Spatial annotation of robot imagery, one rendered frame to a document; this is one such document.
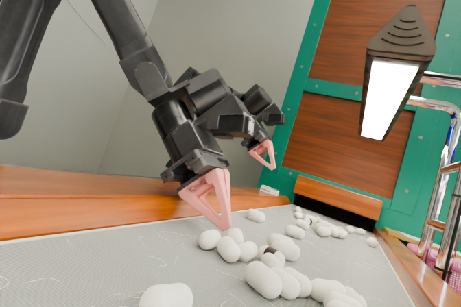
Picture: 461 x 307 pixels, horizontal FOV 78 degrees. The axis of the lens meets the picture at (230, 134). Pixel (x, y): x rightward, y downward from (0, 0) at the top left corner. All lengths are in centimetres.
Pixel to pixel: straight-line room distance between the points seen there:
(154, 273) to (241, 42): 233
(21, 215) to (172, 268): 12
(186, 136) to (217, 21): 234
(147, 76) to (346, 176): 92
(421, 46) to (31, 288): 46
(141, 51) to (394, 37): 35
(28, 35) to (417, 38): 55
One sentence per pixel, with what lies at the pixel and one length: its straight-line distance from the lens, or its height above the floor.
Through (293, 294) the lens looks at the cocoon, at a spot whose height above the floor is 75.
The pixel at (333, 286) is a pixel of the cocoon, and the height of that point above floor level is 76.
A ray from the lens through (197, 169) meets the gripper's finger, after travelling 37.
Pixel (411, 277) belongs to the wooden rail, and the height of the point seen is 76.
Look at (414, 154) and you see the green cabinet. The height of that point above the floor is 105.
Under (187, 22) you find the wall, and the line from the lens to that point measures 286.
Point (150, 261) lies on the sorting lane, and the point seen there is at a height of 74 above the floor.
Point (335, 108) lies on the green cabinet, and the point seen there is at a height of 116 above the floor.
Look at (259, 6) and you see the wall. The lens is 262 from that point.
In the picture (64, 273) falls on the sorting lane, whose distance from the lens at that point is 23.
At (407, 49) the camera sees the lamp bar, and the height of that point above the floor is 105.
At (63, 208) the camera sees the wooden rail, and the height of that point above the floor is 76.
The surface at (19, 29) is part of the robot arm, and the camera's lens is 54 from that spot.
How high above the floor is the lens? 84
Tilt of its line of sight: 5 degrees up
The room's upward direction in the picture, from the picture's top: 18 degrees clockwise
